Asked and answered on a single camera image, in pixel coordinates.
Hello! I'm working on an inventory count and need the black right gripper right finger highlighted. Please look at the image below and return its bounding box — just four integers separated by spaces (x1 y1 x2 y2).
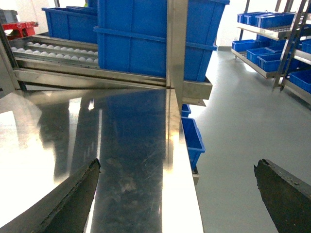
254 159 311 233

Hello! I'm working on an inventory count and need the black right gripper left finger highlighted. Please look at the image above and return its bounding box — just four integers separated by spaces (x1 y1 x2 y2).
0 159 101 233

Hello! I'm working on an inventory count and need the blue bin under table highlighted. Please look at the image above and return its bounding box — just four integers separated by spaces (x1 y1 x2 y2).
181 104 206 170

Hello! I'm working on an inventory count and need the steel roller conveyor rack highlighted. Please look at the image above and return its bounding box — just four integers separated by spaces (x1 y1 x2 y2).
8 33 213 100

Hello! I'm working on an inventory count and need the steel shelving rack with bins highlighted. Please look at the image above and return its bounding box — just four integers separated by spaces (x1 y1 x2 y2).
231 0 311 103

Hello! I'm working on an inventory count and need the red metal cart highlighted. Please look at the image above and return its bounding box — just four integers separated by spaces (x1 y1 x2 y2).
2 21 39 41

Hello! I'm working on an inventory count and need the blue crate behind left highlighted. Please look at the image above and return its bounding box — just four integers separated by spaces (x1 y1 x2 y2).
42 6 98 44

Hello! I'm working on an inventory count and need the large blue plastic crate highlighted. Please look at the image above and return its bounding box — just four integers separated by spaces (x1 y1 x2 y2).
94 0 229 82

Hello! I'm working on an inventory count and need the steel vertical post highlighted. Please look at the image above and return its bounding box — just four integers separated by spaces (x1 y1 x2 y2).
166 0 188 110

